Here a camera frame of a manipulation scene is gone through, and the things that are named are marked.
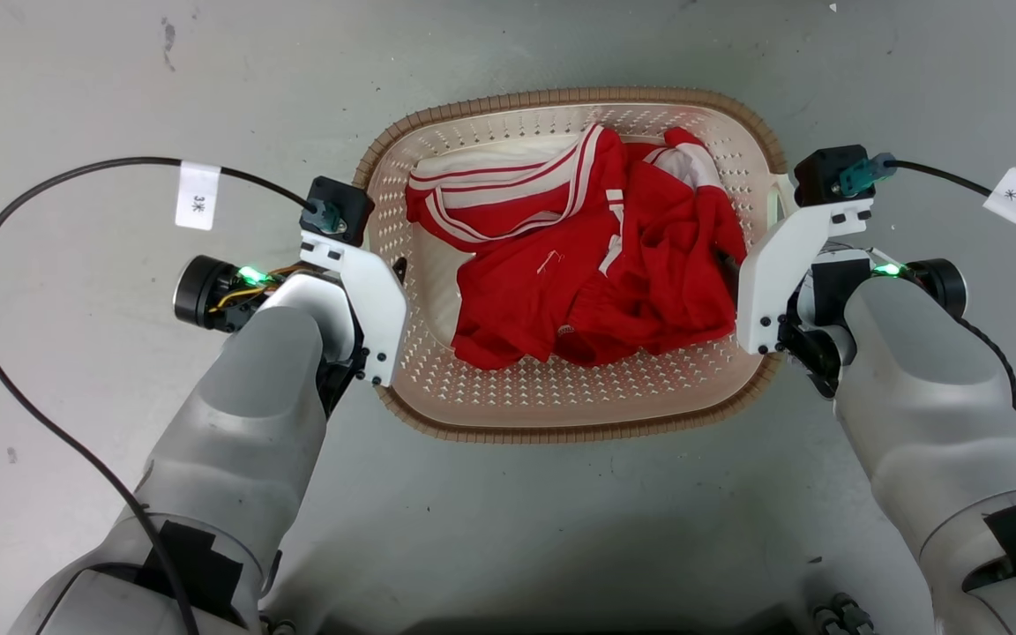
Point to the white cloth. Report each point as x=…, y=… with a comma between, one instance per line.
x=490, y=157

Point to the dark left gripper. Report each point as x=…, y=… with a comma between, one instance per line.
x=339, y=370

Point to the white paper tag with digit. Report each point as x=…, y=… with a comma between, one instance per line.
x=197, y=196

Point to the beige perforated plastic laundry basket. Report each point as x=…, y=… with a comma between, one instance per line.
x=561, y=397

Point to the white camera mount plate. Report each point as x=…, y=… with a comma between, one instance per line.
x=376, y=300
x=777, y=273

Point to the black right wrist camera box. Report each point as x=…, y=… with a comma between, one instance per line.
x=830, y=174

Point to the red garment with white stripes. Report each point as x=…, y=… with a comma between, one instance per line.
x=596, y=273

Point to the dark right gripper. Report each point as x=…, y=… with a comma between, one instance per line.
x=834, y=282

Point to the white right camera mount plate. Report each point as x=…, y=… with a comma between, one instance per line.
x=777, y=273

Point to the white paper tag with star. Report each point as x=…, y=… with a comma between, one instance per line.
x=1013, y=194

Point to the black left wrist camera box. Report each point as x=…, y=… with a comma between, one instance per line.
x=342, y=207

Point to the dark robot base part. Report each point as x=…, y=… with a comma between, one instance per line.
x=843, y=615

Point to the white left camera mount plate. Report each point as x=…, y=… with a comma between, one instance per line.
x=376, y=300

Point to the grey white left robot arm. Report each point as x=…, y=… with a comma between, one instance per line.
x=235, y=423

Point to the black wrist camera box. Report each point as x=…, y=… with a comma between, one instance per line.
x=342, y=207
x=830, y=174

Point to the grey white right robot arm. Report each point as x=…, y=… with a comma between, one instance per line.
x=931, y=397

